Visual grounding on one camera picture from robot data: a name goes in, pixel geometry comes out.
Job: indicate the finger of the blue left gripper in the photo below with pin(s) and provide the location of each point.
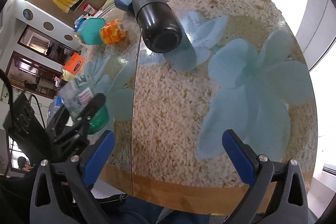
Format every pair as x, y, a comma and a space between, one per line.
95, 104

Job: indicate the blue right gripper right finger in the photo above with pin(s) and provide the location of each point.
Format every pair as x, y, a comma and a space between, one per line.
251, 168

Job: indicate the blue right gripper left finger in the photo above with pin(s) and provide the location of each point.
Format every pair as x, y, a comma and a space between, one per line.
91, 162

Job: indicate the orange patterned cup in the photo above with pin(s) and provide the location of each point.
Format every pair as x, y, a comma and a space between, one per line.
112, 32

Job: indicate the dark blue cup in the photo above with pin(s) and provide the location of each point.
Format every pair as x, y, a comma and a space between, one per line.
125, 5

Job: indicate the orange tissue box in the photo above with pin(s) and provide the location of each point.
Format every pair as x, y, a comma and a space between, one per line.
74, 63

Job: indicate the teal hexagonal tin box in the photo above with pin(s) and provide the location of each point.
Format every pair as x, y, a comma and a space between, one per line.
89, 31

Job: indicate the black ribbed thermos bottle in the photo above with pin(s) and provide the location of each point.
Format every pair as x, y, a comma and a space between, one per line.
160, 29

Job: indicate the red snack jar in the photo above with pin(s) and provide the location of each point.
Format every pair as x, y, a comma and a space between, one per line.
89, 9

